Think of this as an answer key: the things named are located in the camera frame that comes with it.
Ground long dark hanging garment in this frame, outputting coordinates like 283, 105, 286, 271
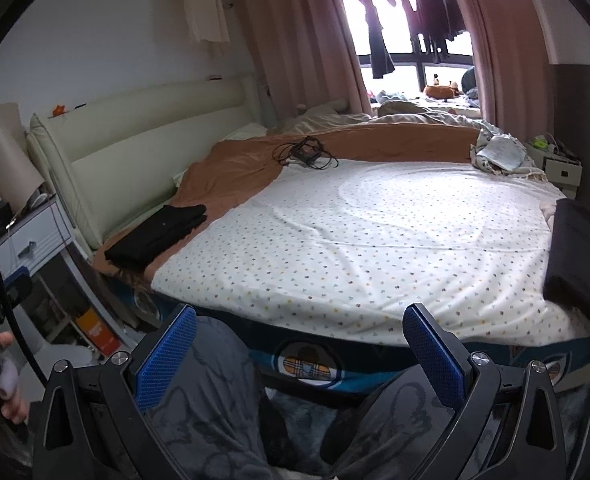
355, 0, 396, 80

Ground pile of pale clothes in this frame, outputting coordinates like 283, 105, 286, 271
470, 127, 546, 181

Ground pink curtain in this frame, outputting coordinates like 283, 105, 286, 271
442, 0, 558, 141
230, 0, 373, 133

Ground white drawer cabinet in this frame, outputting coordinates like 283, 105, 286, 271
0, 192, 96, 361

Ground window with dark frame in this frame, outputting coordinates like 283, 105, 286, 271
332, 0, 476, 106

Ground black folded garment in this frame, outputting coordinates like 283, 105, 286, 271
542, 198, 590, 311

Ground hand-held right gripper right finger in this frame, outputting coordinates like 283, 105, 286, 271
402, 303, 566, 480

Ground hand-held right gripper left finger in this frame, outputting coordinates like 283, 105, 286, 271
30, 303, 198, 480

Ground orange blanket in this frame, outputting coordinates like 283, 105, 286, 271
92, 122, 483, 281

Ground beige crumpled quilt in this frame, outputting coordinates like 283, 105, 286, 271
275, 100, 496, 133

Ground small white nightstand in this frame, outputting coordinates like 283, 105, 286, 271
527, 135, 583, 201

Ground black button jacket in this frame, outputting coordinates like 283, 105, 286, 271
104, 203, 208, 269

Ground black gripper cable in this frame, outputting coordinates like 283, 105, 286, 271
0, 217, 46, 378

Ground cream lampshade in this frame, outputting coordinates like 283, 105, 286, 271
0, 102, 46, 216

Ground grey printed pants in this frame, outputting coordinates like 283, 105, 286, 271
142, 315, 476, 480

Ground cream bed headboard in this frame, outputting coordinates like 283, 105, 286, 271
28, 75, 268, 251

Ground white pillow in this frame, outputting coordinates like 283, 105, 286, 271
220, 122, 268, 143

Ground orange box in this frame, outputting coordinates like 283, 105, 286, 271
74, 307, 122, 358

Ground white dotted bed sheet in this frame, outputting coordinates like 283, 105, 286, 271
150, 157, 590, 348

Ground black device with cables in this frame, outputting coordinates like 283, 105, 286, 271
272, 136, 340, 171

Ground orange plush toy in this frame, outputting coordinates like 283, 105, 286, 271
422, 74, 463, 98

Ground row of dark hanging clothes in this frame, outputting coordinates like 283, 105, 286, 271
397, 0, 468, 63

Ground person's left hand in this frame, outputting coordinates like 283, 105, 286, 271
0, 332, 31, 423

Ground cream hanging cloth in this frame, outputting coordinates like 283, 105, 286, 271
177, 0, 231, 58

